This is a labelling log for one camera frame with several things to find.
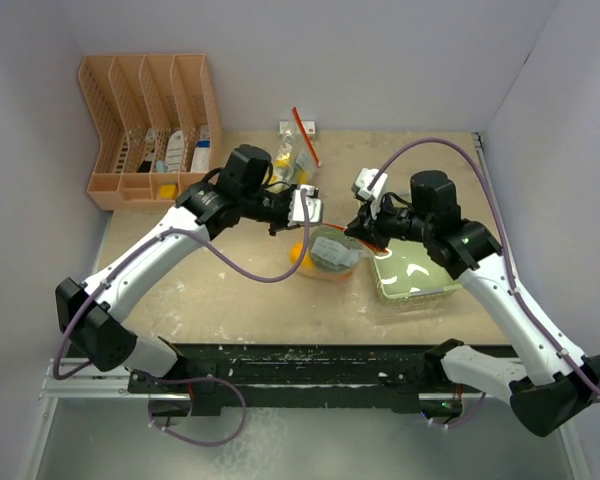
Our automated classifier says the small green white box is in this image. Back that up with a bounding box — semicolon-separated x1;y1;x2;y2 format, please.
278;120;316;141

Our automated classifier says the white blue box organizer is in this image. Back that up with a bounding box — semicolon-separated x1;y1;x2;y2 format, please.
189;125;211;173

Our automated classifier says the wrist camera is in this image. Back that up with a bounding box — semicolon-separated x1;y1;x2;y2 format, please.
288;184;323;227
352;168;388;218

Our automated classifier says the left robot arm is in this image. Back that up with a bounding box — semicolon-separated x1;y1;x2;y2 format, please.
55;145;322;392

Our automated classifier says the clear zip bag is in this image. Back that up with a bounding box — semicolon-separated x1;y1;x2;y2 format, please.
269;107;321;192
297;224;389;281

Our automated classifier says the orange fruit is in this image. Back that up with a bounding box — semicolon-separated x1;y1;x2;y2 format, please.
298;266;353;282

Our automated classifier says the yellow banana bunch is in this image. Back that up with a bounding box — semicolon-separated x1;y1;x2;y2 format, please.
272;153;312;184

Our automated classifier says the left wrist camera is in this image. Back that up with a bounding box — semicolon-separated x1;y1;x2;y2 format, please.
288;184;323;227

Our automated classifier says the yellow bell pepper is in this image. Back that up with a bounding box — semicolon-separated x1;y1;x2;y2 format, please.
290;242;314;268

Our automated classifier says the pale green plastic basket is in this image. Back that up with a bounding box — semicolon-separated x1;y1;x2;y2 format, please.
371;239;462;305

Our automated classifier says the purple cable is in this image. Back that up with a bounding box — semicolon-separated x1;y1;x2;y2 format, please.
369;137;600;431
52;189;312;446

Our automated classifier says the black table edge rail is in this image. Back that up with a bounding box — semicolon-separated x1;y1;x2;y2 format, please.
124;339;536;417

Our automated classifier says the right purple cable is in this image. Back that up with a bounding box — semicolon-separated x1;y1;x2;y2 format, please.
369;137;600;431

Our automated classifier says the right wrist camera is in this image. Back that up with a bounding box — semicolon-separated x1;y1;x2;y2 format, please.
352;168;388;218

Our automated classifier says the white remote in organizer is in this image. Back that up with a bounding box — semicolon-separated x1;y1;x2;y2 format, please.
164;130;185;173

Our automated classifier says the netted green melon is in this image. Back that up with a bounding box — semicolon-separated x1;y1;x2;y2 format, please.
309;225;365;272

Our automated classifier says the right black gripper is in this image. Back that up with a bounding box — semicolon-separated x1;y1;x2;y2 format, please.
347;188;434;251

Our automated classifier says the peach desk organizer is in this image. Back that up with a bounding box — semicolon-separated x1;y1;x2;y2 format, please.
78;54;223;211

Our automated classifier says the yellow item in organizer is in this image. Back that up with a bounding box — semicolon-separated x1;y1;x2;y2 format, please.
158;184;178;200

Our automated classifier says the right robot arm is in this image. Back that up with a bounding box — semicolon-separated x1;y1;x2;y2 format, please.
345;168;600;437

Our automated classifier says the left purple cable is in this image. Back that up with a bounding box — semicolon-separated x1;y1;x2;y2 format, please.
52;189;312;446

